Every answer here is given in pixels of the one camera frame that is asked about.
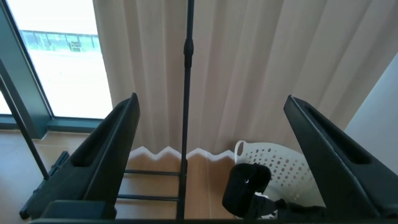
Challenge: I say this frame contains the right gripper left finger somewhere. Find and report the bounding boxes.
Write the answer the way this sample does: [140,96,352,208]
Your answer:
[26,92,141,220]

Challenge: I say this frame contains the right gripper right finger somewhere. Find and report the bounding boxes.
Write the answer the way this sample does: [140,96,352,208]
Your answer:
[283,95,398,219]

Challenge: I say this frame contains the black shorts with white logo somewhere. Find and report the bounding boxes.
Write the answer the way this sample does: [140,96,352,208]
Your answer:
[221,162,279,220]

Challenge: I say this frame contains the white laundry basket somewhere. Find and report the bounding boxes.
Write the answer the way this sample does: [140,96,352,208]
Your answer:
[233,139,326,218]

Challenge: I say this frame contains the black clothes rack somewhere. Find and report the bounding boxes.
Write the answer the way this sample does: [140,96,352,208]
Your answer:
[0,0,195,221]

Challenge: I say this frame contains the window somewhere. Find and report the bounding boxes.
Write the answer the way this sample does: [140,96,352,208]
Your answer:
[0,0,113,139]

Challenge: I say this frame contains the beige curtain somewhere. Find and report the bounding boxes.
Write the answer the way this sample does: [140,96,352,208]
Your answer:
[92,0,398,156]

